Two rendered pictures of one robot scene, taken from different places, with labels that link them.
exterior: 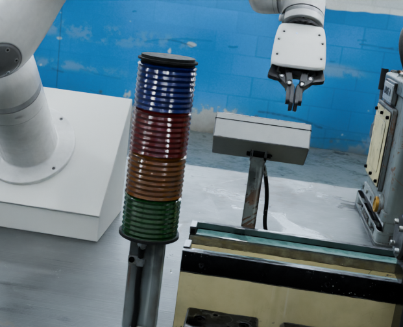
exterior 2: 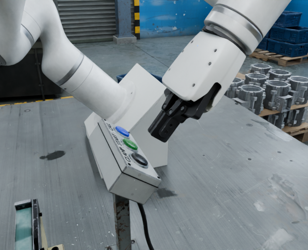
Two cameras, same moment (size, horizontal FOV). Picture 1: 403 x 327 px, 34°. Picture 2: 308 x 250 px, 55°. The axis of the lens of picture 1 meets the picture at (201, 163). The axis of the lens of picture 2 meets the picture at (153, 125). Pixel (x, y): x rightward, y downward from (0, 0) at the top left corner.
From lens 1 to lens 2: 1.18 m
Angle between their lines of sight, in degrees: 62
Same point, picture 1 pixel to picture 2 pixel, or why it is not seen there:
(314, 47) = (197, 68)
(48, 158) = (110, 116)
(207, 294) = not seen: outside the picture
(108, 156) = (129, 126)
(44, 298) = (2, 196)
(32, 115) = (72, 89)
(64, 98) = (145, 79)
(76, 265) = (56, 187)
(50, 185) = not seen: hidden behind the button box
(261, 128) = (104, 148)
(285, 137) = (106, 167)
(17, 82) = (46, 68)
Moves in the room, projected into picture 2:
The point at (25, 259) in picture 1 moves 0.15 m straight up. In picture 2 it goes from (51, 170) to (43, 126)
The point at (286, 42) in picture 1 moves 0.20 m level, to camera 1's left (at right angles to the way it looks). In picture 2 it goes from (183, 56) to (134, 35)
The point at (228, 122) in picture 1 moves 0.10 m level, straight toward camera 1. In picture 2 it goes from (98, 131) to (40, 142)
